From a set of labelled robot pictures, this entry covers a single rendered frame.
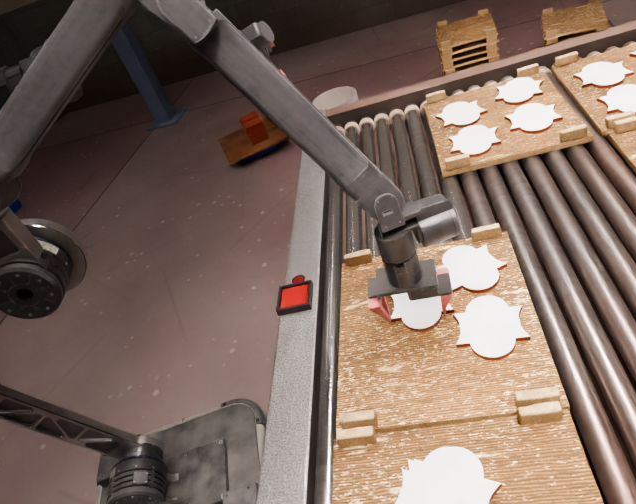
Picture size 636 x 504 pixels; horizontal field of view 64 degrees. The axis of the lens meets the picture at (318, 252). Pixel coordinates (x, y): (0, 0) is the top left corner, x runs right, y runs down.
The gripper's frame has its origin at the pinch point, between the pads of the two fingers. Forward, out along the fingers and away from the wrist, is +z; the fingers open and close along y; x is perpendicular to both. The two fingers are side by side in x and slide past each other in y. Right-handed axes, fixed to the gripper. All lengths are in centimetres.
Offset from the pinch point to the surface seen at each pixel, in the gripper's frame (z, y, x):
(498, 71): 2, -32, -97
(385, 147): 4, 5, -70
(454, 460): 0.3, -3.4, 27.8
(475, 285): 2.0, -11.1, -6.3
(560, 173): 5, -34, -40
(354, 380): 3.1, 11.9, 10.5
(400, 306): 2.0, 3.0, -4.1
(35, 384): 96, 211, -82
